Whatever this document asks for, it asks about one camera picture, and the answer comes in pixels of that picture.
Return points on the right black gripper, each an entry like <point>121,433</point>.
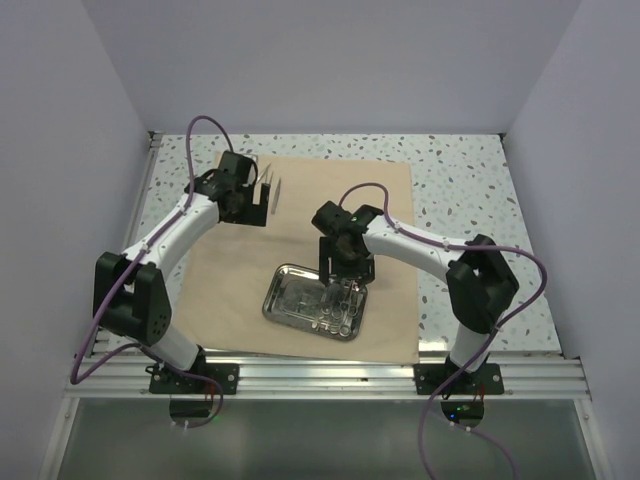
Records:
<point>364,271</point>

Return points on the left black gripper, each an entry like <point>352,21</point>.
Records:
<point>253,214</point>

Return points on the steel tweezers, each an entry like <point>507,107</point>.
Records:
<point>276,196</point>
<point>267,175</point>

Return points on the steel scissors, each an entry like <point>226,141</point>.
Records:
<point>339,307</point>

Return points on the steel instrument tray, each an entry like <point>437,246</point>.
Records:
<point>293,300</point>

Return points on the beige cloth wrap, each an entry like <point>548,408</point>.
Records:
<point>230,268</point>

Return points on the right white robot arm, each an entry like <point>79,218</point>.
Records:
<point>480,284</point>

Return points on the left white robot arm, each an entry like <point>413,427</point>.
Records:
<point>130,294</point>

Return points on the aluminium left side rail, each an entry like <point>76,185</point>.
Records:
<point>140,192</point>

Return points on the aluminium rail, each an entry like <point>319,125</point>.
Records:
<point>140,192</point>
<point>280,378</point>

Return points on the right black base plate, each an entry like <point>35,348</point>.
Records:
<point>430,378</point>

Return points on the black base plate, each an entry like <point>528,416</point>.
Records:
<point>430,378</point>
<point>202,378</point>

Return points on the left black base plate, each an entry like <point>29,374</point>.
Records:
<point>202,378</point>

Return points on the aluminium front rail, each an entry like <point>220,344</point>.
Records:
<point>280,378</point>

